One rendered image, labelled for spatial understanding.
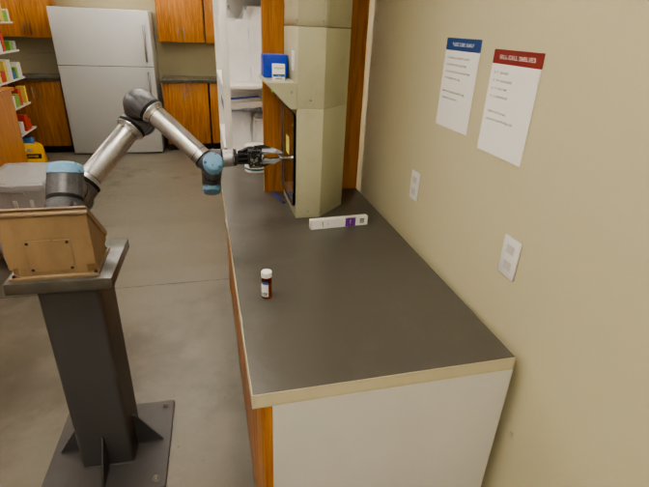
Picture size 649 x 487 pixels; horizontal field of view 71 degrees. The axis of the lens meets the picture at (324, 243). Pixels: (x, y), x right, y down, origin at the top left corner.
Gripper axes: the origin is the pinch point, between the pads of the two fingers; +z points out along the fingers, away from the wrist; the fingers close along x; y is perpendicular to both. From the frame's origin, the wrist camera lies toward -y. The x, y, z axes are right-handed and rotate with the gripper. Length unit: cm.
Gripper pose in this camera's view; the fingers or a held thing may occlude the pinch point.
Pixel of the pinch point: (279, 155)
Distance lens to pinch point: 204.5
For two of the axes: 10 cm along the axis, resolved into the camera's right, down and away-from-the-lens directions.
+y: 2.4, 3.8, -8.9
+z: 9.7, -0.7, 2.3
